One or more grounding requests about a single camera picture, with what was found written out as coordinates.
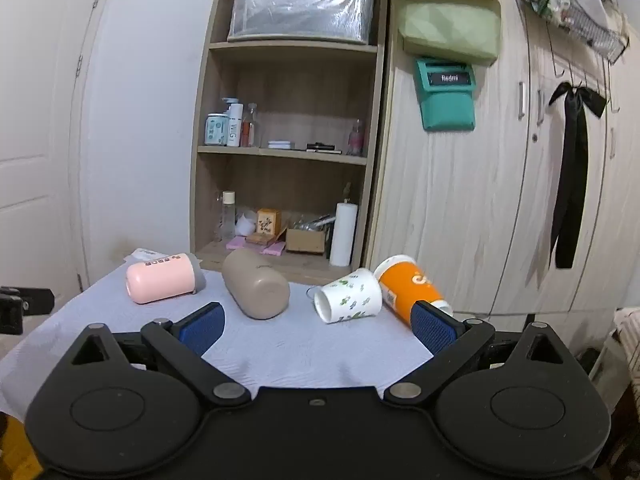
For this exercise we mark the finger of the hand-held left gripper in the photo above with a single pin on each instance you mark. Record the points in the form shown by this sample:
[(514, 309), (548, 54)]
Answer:
[(30, 301)]

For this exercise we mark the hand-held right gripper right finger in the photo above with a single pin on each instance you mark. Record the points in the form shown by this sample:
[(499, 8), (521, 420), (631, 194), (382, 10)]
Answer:
[(432, 329)]

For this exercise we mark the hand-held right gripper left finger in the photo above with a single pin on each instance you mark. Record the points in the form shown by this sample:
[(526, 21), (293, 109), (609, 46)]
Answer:
[(202, 329)]

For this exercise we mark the orange paper cup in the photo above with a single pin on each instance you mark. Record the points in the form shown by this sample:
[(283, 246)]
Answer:
[(405, 280)]

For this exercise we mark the pink cup with grey lid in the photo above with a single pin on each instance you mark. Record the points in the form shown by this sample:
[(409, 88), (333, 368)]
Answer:
[(160, 277)]

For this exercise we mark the beige cup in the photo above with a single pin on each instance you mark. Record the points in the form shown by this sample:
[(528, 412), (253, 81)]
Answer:
[(255, 285)]

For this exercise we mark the white cactus print cup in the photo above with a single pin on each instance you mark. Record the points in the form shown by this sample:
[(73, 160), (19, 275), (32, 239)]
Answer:
[(350, 297)]

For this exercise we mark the light blue table cloth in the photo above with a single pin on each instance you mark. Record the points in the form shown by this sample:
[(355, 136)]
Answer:
[(300, 350)]

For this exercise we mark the pink packets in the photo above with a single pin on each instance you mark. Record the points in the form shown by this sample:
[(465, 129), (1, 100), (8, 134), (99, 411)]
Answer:
[(272, 249)]

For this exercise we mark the brown wooden box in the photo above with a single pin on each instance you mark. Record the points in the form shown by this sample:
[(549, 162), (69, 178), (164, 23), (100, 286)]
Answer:
[(260, 239)]

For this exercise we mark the white crumpled bag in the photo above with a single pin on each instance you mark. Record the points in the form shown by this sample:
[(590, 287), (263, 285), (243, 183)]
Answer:
[(246, 224)]

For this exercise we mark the clear bottle with cream cap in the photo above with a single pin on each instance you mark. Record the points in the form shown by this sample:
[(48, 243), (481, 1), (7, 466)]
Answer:
[(228, 217)]

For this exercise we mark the yellow patterned box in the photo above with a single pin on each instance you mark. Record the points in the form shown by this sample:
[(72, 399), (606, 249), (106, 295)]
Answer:
[(269, 221)]

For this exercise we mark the white paper towel roll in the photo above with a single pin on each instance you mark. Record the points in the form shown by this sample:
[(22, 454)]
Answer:
[(343, 235)]

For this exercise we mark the cardboard box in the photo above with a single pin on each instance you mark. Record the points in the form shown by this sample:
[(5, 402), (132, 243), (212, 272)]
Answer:
[(305, 242)]

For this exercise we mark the light wooden wardrobe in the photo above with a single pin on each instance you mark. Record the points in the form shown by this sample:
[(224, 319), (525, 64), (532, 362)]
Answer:
[(475, 200)]

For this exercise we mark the white door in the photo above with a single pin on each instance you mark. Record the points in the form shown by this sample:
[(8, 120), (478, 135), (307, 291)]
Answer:
[(35, 135)]

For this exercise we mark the teal and white jar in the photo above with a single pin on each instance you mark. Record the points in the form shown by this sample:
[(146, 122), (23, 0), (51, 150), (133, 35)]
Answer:
[(216, 131)]

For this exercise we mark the white flat case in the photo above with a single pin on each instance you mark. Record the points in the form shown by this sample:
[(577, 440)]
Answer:
[(280, 144)]

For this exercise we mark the pink glass bottle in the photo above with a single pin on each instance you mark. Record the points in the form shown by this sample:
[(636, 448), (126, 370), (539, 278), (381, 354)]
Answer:
[(356, 140)]

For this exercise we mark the white pump bottle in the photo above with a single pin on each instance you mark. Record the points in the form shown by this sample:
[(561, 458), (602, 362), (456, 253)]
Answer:
[(235, 127)]

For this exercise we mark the reddish glass bottle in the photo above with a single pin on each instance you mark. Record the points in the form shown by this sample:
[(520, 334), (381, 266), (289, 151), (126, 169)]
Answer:
[(249, 130)]

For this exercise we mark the black flat item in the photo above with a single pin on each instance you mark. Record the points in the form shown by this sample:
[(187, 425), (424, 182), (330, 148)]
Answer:
[(324, 147)]

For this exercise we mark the black ribbon bow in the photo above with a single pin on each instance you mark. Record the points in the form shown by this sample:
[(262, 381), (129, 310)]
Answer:
[(572, 160)]

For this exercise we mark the teal box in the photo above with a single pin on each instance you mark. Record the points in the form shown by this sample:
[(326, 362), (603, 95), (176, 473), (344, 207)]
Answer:
[(447, 107)]

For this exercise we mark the wooden shelf unit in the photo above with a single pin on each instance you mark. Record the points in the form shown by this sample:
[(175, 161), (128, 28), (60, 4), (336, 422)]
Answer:
[(300, 95)]

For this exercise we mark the green cushion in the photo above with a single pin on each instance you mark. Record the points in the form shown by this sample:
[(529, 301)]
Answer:
[(450, 25)]

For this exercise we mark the grey plastic-wrapped storage box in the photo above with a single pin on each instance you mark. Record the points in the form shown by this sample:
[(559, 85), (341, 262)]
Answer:
[(300, 12)]

